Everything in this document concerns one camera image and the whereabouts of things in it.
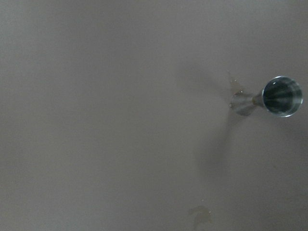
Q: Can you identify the steel measuring cup jigger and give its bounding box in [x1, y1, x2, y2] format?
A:
[229, 76, 303, 117]

